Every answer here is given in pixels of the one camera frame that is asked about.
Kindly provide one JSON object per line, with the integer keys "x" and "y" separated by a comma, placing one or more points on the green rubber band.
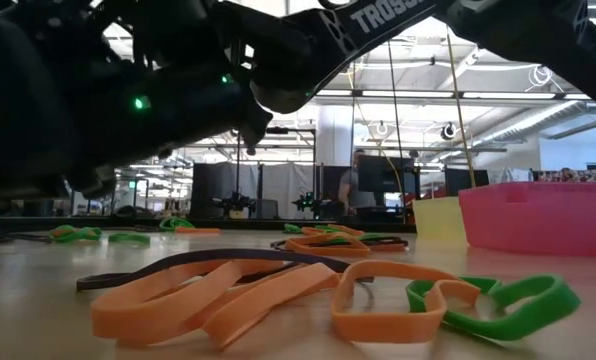
{"x": 350, "y": 239}
{"x": 292, "y": 228}
{"x": 328, "y": 228}
{"x": 543, "y": 310}
{"x": 128, "y": 239}
{"x": 173, "y": 223}
{"x": 73, "y": 234}

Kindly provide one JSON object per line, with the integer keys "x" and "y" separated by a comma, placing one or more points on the orange rubber band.
{"x": 388, "y": 247}
{"x": 198, "y": 231}
{"x": 345, "y": 230}
{"x": 128, "y": 320}
{"x": 258, "y": 307}
{"x": 298, "y": 246}
{"x": 378, "y": 327}

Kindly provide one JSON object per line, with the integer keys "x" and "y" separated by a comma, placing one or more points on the black rubber band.
{"x": 8, "y": 238}
{"x": 193, "y": 256}
{"x": 393, "y": 241}

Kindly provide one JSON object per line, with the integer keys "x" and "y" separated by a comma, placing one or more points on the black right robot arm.
{"x": 388, "y": 15}

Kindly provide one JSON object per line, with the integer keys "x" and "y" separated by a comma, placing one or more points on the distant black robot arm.
{"x": 308, "y": 202}
{"x": 235, "y": 202}

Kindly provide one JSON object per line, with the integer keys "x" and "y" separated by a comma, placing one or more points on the black partition panel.
{"x": 213, "y": 190}

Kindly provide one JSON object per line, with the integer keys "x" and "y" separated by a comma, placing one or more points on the person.
{"x": 350, "y": 187}
{"x": 567, "y": 175}

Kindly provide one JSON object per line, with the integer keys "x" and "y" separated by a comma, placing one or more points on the long ceiling light bar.
{"x": 428, "y": 94}

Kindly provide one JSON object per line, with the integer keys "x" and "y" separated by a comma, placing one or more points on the yellow plastic basket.
{"x": 438, "y": 222}

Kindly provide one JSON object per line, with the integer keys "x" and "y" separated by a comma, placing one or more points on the red plastic basket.
{"x": 543, "y": 220}

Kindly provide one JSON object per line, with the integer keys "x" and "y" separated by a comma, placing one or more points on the colourful patterned board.
{"x": 590, "y": 176}

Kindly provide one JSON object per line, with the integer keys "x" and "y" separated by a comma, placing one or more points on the black metal rig frame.
{"x": 288, "y": 131}

